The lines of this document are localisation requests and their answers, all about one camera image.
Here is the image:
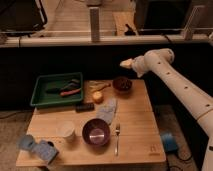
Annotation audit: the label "silver fork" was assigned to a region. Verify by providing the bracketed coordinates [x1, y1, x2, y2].
[115, 123, 120, 156]

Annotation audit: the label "blue tape roll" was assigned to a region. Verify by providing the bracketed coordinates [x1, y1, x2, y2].
[160, 133, 178, 153]

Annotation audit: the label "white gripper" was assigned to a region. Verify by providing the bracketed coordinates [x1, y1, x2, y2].
[120, 58, 139, 72]

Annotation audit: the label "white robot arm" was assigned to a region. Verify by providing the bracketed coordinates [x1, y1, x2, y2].
[120, 48, 213, 171]

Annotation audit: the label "yellow banana toy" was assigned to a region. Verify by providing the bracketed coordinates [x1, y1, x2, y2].
[89, 81, 111, 92]

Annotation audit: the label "black rectangular block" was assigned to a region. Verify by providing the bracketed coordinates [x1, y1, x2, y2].
[75, 103, 95, 112]

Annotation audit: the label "light blue cloth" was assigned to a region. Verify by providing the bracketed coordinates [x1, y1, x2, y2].
[96, 98, 117, 125]

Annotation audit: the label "black handled tool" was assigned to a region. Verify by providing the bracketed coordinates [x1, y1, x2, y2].
[46, 79, 80, 94]

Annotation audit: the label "dark purple grapes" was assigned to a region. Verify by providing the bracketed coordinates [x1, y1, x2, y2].
[116, 79, 131, 91]

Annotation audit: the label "white horizontal rail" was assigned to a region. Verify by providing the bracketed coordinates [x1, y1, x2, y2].
[0, 34, 213, 48]

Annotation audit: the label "light blue cup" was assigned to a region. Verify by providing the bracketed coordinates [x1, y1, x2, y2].
[18, 135, 36, 151]

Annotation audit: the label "green plastic tray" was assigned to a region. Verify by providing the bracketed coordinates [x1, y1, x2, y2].
[30, 72, 84, 108]

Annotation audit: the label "red bowl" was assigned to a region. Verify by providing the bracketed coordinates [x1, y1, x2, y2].
[112, 76, 132, 94]

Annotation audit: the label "red handled tool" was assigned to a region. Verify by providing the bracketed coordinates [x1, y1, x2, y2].
[60, 88, 81, 97]

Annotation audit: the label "purple bowl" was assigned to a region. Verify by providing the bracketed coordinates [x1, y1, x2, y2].
[82, 118, 110, 147]

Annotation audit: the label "white paper cup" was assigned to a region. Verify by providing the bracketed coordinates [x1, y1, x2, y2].
[56, 121, 75, 142]

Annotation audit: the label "yellow apple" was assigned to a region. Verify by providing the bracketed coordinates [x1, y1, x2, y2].
[92, 91, 104, 104]

